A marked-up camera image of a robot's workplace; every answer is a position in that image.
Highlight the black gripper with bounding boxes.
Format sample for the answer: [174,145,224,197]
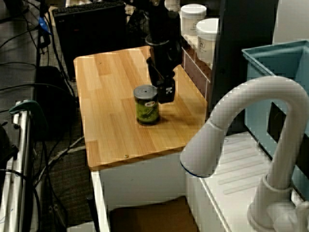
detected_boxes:
[146,41,183,104]

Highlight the green labelled tin can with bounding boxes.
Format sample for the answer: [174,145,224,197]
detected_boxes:
[133,84,160,126]

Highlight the white lidded plastic jar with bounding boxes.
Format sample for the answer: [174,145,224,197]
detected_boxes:
[197,18,221,64]
[180,4,208,36]

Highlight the black computer tower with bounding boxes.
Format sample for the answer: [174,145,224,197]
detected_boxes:
[52,1,126,82]

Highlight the black upright pillar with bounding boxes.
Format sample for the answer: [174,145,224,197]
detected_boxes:
[209,0,280,136]

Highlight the teal plastic bin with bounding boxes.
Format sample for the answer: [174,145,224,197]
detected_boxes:
[242,41,309,201]

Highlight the pale grey toy faucet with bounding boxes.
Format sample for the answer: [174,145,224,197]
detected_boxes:
[180,76,309,232]

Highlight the white toy sink unit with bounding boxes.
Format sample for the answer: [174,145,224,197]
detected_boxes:
[90,131,309,232]

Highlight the blue tape strip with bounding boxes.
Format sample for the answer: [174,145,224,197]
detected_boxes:
[38,16,53,35]

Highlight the pale grey floor cable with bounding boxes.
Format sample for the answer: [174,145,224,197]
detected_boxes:
[33,136,85,184]

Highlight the green bar clamp handle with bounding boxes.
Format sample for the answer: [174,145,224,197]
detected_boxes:
[9,100,48,138]

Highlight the black door handle bar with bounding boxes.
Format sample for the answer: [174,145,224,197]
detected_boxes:
[86,194,100,232]

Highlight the aluminium extrusion rail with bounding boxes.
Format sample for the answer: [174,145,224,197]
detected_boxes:
[0,100,33,232]

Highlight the black looped cable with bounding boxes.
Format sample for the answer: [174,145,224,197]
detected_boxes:
[0,169,42,232]

